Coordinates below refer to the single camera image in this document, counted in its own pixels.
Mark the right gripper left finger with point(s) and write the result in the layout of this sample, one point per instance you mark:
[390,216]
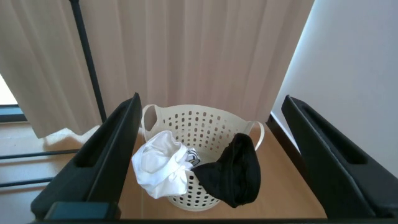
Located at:
[102,174]

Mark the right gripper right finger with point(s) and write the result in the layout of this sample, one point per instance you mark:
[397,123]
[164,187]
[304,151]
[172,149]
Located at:
[329,174]

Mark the white t-shirt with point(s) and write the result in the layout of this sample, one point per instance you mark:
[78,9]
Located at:
[158,165]

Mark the white laundry basket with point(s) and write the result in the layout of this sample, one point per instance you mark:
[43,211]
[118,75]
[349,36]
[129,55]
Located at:
[199,124]

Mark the black clothes rack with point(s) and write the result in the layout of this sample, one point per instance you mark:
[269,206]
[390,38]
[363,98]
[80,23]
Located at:
[88,62]

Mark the black garment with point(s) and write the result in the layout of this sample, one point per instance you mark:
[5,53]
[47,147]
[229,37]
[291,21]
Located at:
[233,174]

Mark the window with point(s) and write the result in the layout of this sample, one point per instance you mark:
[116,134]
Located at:
[11,113]

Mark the beige curtain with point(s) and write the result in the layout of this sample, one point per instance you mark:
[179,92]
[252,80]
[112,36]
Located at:
[186,46]

